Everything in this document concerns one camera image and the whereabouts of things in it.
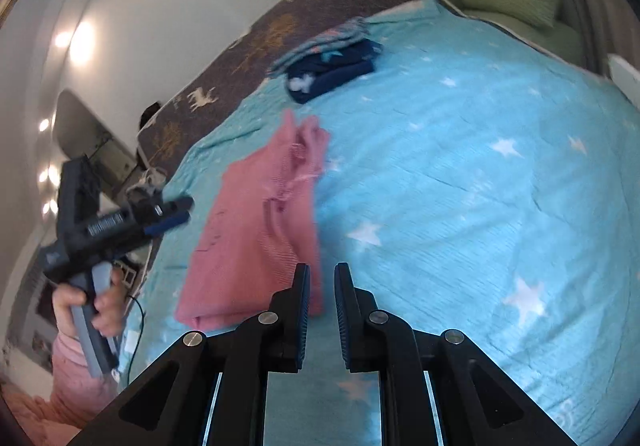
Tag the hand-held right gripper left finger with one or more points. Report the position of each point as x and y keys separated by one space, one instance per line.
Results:
x=303 y=321

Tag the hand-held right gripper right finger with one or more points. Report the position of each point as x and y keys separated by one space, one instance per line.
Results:
x=342 y=321

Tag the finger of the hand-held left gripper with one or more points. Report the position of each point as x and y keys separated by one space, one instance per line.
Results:
x=167 y=225
x=172 y=207

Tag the pink knit garment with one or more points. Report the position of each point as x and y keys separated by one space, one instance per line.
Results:
x=250 y=231

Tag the person's left forearm pink sleeve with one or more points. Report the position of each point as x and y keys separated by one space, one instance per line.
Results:
x=82 y=381

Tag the person's left hand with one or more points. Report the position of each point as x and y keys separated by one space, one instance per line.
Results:
x=107 y=311

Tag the white crumpled cloth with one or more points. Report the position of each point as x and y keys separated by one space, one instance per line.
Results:
x=147 y=181

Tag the white bedside furniture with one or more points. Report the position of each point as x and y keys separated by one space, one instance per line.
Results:
x=85 y=136

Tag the turquoise star print blanket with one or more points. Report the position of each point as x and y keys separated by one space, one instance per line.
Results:
x=440 y=206

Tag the dark deer print bed sheet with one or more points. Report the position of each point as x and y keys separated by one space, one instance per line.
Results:
x=240 y=56

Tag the navy star print folded garment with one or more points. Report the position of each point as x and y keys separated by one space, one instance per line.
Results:
x=330 y=71

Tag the multicolour patterned folded garment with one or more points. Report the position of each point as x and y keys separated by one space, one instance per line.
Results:
x=320 y=46

